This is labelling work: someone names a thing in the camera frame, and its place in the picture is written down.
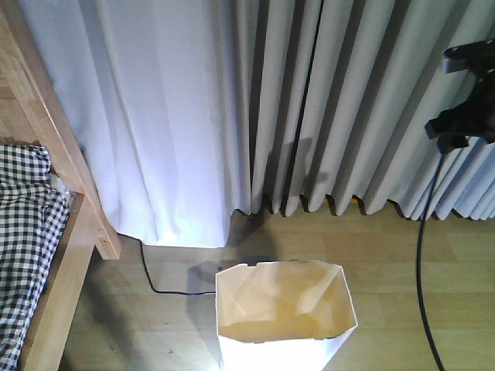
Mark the white curtain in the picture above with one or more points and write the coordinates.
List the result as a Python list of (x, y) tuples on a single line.
[(189, 110)]

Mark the wooden bed frame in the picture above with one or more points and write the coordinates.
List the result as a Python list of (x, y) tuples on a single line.
[(31, 114)]

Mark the checkered black white bedding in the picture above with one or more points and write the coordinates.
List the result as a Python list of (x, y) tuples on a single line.
[(34, 214)]

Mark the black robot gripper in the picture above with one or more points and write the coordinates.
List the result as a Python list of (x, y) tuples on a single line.
[(477, 113)]

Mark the white plastic trash bin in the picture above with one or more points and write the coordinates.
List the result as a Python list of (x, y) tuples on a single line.
[(283, 315)]

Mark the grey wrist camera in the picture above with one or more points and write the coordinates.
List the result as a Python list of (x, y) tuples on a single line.
[(457, 58)]

